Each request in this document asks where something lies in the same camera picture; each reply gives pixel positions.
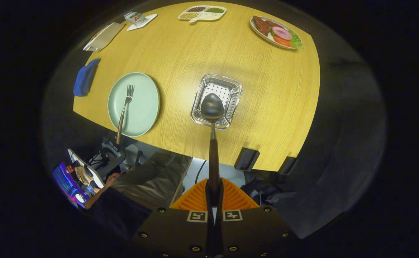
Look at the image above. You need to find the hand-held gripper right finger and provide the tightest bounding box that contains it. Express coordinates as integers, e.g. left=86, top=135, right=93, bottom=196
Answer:
left=215, top=178, right=299, bottom=258

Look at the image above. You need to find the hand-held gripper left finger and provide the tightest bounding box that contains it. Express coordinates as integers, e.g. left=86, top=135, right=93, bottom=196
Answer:
left=132, top=178, right=215, bottom=258

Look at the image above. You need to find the fork with wooden handle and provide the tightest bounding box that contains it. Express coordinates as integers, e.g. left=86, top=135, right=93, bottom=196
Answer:
left=115, top=85, right=135, bottom=145

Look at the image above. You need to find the spoon with wooden handle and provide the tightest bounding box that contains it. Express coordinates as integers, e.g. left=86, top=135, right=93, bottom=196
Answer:
left=200, top=93, right=225, bottom=206

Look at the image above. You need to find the grey power strip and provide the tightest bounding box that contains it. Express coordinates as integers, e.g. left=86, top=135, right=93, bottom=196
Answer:
left=102, top=139, right=124, bottom=158

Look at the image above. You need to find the computer monitor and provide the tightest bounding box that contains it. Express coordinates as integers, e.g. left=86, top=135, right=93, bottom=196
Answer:
left=53, top=162, right=90, bottom=209

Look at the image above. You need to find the light green round plate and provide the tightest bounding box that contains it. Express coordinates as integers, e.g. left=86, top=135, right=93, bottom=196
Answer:
left=108, top=72, right=161, bottom=138

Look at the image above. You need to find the blue folded cloth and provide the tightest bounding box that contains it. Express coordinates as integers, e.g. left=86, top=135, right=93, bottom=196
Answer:
left=73, top=58, right=101, bottom=97

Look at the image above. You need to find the red tomato slice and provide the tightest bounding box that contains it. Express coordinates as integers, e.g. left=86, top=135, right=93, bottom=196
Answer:
left=273, top=35, right=292, bottom=47

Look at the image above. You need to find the green lettuce leaf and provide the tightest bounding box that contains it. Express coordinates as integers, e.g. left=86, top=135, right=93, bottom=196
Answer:
left=289, top=30, right=304, bottom=49

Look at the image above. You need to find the white plate of food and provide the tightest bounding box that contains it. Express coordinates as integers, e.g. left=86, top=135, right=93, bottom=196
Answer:
left=250, top=16, right=304, bottom=50

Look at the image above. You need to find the pink onion slice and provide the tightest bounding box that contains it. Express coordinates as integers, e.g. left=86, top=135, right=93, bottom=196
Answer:
left=272, top=26, right=293, bottom=40

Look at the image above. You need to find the white toaster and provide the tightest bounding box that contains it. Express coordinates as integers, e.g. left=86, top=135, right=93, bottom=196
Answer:
left=83, top=22, right=125, bottom=52

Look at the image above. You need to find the brown meat slice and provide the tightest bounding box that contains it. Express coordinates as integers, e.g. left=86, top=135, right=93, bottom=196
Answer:
left=253, top=16, right=271, bottom=36

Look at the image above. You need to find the white square coaster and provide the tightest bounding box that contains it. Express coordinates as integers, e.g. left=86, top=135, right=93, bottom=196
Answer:
left=127, top=14, right=158, bottom=32

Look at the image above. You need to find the small white drink bottle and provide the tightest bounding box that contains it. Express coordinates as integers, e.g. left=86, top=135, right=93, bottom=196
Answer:
left=124, top=11, right=148, bottom=26

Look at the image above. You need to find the white divided dish with beans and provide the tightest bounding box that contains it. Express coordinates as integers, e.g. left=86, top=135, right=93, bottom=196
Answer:
left=178, top=5, right=227, bottom=23

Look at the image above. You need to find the black floor cable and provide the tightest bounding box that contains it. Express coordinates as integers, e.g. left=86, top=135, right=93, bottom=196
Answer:
left=194, top=159, right=208, bottom=185

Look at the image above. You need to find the black table bracket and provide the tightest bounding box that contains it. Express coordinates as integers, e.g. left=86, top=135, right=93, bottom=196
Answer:
left=234, top=147, right=260, bottom=172
left=278, top=156, right=297, bottom=175

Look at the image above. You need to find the metal wire basket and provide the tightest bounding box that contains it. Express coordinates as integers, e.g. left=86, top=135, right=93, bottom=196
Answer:
left=190, top=73, right=243, bottom=130

